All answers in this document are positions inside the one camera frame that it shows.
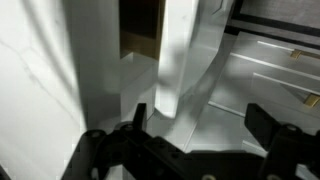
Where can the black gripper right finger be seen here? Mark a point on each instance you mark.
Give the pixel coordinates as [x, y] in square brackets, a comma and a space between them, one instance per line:
[261, 125]

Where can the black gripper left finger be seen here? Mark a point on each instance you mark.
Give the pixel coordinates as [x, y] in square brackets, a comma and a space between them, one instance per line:
[140, 116]

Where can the white drawer with gold handle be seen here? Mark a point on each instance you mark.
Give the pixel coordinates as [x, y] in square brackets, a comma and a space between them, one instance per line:
[164, 30]

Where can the grey lower cabinet drawers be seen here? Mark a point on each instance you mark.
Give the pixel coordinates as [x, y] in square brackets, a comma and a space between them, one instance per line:
[245, 80]

